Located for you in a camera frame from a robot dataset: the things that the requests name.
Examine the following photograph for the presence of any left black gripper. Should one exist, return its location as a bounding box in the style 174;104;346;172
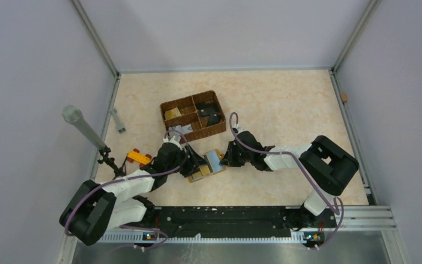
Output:
166;144;208;177

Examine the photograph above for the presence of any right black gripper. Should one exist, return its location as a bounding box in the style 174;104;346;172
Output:
221;141;253;167

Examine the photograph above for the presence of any orange leather card holder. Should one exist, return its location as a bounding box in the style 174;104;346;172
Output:
188;149;226;183

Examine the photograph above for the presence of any brown wicker divided basket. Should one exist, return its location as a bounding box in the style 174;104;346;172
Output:
159;90;226;141

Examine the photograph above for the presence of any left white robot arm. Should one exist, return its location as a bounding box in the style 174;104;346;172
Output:
59;139;207;245

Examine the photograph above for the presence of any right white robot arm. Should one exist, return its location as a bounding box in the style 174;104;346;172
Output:
220;127;359;227

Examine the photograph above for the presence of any grey card in front compartment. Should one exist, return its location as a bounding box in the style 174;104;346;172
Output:
168;124;193;135

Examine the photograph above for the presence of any black card in basket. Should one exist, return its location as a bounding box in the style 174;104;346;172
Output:
196;103;221;127

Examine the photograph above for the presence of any black microphone tripod stand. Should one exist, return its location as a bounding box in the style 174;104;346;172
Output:
97;146;126;178

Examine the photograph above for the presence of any grey plastic tool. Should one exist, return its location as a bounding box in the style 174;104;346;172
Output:
109;107;126;134

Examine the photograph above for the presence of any small wooden block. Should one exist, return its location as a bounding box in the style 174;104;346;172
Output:
339;92;348;103

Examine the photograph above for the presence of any silver microphone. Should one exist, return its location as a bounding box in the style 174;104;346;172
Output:
62;105;107;150

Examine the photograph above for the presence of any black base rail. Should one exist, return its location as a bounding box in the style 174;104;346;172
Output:
134;206;337;239

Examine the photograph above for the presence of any white perforated cable tray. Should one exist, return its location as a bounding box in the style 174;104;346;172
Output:
98;232;307;244

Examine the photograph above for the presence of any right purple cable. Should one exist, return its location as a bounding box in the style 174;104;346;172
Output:
229;112;345;250

